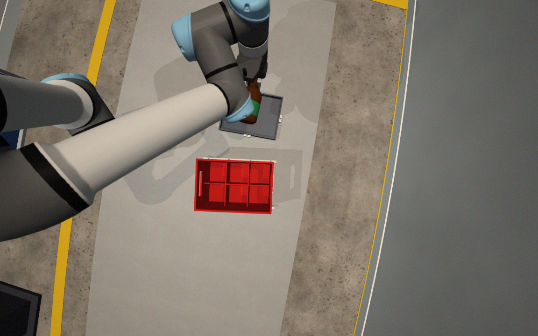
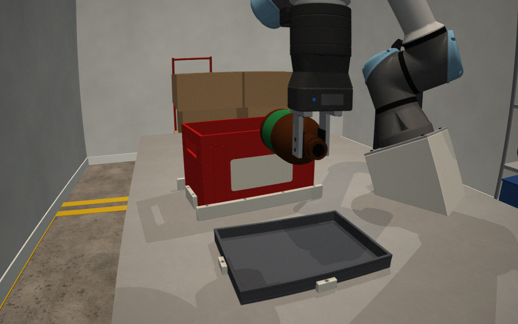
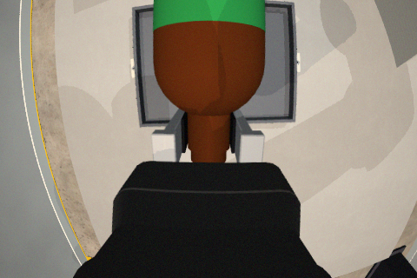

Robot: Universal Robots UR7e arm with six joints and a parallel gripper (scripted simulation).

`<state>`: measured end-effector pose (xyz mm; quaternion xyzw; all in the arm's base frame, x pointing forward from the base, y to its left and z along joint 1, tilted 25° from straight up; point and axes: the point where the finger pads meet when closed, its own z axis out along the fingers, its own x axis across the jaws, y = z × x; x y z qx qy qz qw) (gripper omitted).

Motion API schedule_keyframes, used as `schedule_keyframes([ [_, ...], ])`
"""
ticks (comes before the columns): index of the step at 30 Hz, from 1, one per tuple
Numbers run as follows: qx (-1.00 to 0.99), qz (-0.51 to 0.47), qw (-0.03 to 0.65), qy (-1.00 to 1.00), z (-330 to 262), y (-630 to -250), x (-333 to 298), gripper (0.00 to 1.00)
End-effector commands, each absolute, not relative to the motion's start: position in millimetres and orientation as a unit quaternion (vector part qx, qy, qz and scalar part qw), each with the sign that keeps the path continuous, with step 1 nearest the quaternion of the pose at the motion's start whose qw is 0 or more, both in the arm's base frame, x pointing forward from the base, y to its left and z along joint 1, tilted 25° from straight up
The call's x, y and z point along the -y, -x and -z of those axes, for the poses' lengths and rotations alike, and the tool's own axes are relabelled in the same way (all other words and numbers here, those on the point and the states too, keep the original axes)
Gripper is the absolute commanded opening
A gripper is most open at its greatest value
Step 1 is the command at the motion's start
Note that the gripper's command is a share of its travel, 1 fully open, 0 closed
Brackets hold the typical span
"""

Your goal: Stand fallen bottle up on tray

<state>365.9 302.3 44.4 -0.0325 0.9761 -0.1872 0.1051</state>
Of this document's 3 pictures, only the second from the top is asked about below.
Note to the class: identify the red plastic crate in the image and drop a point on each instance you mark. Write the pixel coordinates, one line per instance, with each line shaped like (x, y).
(226, 160)

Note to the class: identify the brown bottle with green label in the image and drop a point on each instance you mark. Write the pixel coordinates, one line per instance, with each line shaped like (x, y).
(276, 132)

